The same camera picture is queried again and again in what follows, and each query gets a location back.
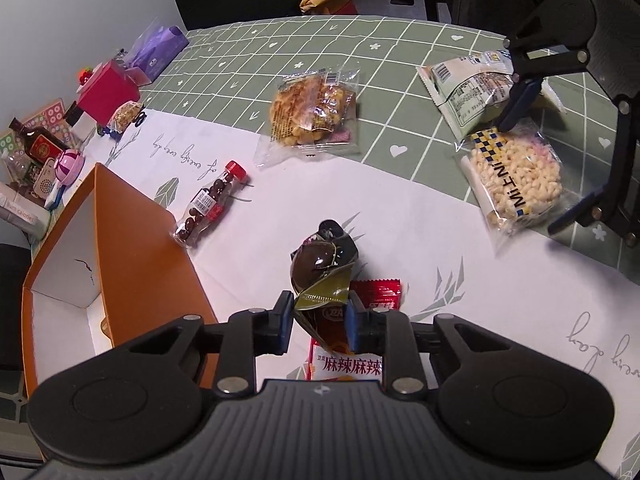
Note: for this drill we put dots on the orange cardboard box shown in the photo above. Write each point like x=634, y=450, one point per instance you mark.
x=135, y=240

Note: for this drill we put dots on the white printed snack packet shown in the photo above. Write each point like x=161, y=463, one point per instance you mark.
x=465, y=90

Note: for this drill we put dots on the puffed rice packet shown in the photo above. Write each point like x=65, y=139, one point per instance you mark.
x=520, y=175

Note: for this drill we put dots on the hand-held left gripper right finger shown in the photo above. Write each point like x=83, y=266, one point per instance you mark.
x=350, y=327

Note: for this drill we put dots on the clear plastic bottle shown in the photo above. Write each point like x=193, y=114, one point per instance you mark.
x=15, y=165

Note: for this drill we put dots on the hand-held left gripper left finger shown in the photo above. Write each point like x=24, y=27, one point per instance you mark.
x=286, y=325

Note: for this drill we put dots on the pink round container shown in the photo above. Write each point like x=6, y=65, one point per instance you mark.
x=67, y=165

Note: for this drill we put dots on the dark liquor bottle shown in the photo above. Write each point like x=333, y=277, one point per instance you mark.
x=42, y=147

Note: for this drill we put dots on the white small plate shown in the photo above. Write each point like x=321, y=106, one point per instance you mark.
x=97, y=72

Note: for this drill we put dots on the black jar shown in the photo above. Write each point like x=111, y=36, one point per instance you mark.
x=73, y=114

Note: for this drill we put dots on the purple tissue pack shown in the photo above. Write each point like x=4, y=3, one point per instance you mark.
x=155, y=55

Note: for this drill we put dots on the clear yellow cookie packet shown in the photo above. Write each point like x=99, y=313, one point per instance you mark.
x=305, y=110

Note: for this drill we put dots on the clear nut bag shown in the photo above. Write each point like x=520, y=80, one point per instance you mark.
x=125, y=116

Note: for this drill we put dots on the red spicy snack packet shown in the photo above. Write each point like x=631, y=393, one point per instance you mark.
x=350, y=365

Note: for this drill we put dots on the blue and white small box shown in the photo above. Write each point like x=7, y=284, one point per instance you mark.
x=54, y=197

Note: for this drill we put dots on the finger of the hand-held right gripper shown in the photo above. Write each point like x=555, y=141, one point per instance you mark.
x=612, y=180
x=522, y=102

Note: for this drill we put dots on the white table runner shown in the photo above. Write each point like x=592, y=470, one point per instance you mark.
x=450, y=285

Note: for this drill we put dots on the white water bottle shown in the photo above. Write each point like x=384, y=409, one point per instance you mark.
x=20, y=215

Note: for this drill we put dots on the red strawberry toy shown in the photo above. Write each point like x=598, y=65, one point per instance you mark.
x=86, y=74

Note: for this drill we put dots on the red bag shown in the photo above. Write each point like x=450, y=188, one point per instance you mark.
x=345, y=9

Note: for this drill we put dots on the patterned dotted board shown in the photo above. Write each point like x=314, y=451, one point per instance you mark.
x=50, y=112

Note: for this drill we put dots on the red-capped candy bottle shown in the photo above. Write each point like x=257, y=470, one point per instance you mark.
x=207, y=200

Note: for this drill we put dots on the beige small radio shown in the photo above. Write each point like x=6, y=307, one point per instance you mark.
x=42, y=180

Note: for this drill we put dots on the dark brown snack pouch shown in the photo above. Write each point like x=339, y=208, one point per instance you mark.
x=315, y=265

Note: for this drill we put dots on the blue clip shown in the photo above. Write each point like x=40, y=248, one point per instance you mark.
x=111, y=132

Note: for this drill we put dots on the green checked tablecloth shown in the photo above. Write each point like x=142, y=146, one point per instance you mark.
x=400, y=50

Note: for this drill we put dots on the pink-red box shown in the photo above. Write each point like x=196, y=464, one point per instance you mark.
x=107, y=95

